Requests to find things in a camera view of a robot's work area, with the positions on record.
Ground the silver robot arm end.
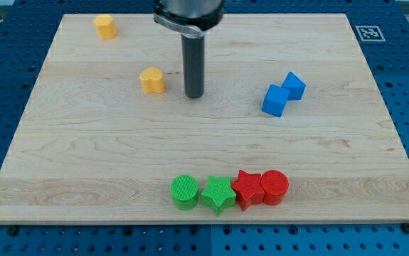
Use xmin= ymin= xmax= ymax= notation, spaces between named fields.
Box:
xmin=152 ymin=0 xmax=225 ymax=38

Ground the yellow heart block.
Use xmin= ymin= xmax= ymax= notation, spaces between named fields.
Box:
xmin=139 ymin=67 xmax=166 ymax=93

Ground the yellow hexagon block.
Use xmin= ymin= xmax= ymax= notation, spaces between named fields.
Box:
xmin=93 ymin=14 xmax=118 ymax=40

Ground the green cylinder block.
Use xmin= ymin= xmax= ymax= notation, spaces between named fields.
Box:
xmin=170 ymin=174 xmax=198 ymax=210

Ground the green star block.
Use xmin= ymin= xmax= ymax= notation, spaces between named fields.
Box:
xmin=201 ymin=176 xmax=237 ymax=216

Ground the red star block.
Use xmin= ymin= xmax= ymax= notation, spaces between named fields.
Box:
xmin=231 ymin=169 xmax=265 ymax=211

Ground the blue cube block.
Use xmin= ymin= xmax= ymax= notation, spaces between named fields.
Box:
xmin=262 ymin=85 xmax=290 ymax=117

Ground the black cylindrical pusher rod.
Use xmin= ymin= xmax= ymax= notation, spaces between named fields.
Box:
xmin=181 ymin=35 xmax=205 ymax=99

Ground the wooden board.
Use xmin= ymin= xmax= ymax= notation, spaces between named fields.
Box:
xmin=0 ymin=14 xmax=409 ymax=225

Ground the red cylinder block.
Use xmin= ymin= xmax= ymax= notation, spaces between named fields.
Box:
xmin=260 ymin=170 xmax=289 ymax=206

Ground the blue triangle block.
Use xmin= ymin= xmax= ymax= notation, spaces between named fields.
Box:
xmin=282 ymin=72 xmax=306 ymax=100

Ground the white fiducial marker tag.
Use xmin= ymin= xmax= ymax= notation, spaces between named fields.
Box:
xmin=356 ymin=25 xmax=386 ymax=42

